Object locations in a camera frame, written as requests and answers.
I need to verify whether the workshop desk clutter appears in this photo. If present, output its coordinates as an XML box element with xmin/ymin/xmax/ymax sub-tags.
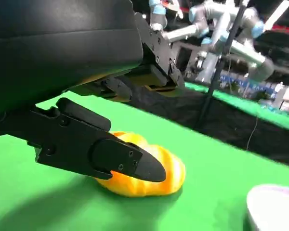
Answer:
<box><xmin>219</xmin><ymin>72</ymin><xmax>289</xmax><ymax>114</ymax></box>

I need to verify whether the black stand pole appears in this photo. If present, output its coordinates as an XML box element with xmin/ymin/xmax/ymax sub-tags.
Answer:
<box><xmin>195</xmin><ymin>0</ymin><xmax>247</xmax><ymax>130</ymax></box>

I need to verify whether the orange and white bread roll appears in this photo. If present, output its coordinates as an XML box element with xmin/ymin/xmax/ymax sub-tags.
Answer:
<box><xmin>96</xmin><ymin>131</ymin><xmax>186</xmax><ymax>198</ymax></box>

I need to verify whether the black cloth backdrop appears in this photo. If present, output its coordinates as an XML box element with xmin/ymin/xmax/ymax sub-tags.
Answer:
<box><xmin>120</xmin><ymin>85</ymin><xmax>289</xmax><ymax>169</ymax></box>

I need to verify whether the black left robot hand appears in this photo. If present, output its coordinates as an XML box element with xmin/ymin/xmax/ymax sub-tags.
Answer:
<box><xmin>0</xmin><ymin>0</ymin><xmax>185</xmax><ymax>183</ymax></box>

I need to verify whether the green table cloth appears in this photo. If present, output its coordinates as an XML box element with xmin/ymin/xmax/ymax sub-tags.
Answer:
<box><xmin>0</xmin><ymin>92</ymin><xmax>289</xmax><ymax>231</ymax></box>

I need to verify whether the lilac plate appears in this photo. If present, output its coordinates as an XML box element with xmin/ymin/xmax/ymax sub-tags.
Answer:
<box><xmin>246</xmin><ymin>184</ymin><xmax>289</xmax><ymax>231</ymax></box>

